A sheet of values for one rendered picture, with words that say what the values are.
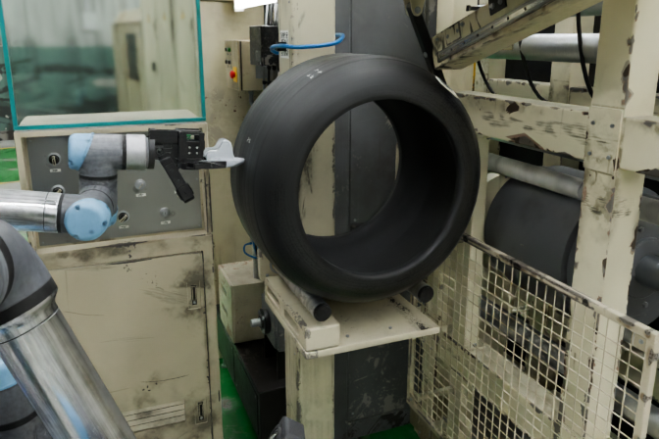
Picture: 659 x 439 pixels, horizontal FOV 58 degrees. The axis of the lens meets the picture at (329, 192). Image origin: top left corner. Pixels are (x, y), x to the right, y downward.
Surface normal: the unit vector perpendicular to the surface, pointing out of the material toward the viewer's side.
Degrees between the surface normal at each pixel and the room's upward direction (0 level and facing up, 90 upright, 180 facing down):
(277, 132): 69
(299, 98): 57
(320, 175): 90
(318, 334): 90
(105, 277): 90
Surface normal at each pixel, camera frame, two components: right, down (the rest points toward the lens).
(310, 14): 0.37, 0.23
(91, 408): 0.73, -0.11
